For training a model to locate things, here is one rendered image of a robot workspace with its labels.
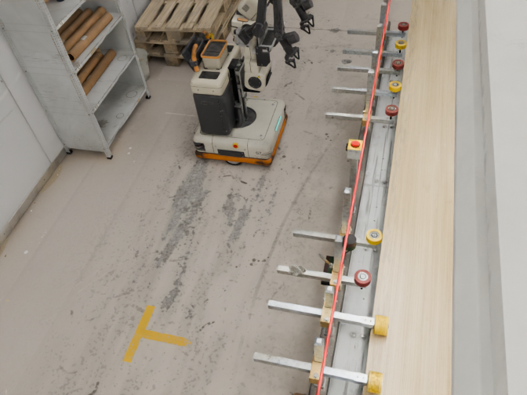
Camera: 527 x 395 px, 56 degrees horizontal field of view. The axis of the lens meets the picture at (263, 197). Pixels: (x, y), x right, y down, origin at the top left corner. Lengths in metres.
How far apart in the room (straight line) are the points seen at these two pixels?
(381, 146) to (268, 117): 1.17
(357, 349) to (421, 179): 0.98
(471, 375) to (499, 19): 0.60
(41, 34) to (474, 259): 3.62
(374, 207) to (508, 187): 2.39
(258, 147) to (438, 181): 1.63
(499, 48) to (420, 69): 2.72
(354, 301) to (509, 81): 1.96
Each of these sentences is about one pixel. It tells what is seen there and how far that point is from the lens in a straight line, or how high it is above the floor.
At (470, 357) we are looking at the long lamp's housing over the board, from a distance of 0.63.
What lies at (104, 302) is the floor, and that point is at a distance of 3.66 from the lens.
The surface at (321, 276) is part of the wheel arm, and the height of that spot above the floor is 0.86.
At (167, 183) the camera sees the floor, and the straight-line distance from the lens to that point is 4.20.
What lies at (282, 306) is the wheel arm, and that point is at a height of 0.96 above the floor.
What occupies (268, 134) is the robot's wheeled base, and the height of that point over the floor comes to 0.28.
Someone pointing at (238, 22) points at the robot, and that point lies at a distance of 3.54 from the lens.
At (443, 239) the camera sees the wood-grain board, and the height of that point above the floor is 0.90.
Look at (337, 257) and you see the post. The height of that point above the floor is 0.99.
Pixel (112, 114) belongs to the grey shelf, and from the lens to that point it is 4.85.
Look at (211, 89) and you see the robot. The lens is 3.77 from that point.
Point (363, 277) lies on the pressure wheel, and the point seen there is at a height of 0.91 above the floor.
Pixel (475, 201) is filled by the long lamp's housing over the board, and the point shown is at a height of 2.38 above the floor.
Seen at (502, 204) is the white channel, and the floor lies 2.46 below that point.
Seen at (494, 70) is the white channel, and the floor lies 2.46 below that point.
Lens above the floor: 2.93
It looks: 48 degrees down
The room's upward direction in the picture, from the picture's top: 8 degrees counter-clockwise
